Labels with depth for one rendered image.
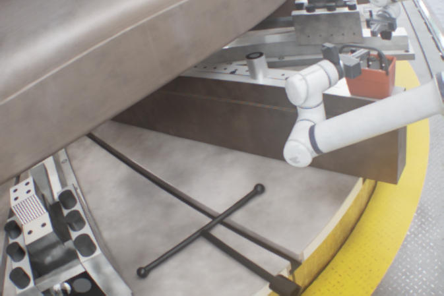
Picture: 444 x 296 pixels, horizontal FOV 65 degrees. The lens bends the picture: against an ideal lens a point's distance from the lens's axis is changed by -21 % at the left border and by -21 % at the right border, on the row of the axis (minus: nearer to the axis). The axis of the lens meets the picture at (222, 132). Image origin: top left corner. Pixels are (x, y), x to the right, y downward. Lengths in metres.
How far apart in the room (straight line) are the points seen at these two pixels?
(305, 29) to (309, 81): 1.34
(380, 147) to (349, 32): 1.12
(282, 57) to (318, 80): 1.50
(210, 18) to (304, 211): 0.82
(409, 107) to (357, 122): 0.16
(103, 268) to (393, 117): 0.92
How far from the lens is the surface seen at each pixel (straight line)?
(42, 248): 1.28
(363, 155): 1.64
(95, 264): 1.22
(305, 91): 1.21
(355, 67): 1.31
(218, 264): 1.51
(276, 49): 2.72
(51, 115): 1.36
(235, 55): 2.80
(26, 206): 1.32
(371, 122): 1.08
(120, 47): 1.40
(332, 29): 2.54
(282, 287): 1.33
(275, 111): 1.73
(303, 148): 1.15
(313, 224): 1.55
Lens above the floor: 1.44
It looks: 31 degrees down
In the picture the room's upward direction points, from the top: 17 degrees counter-clockwise
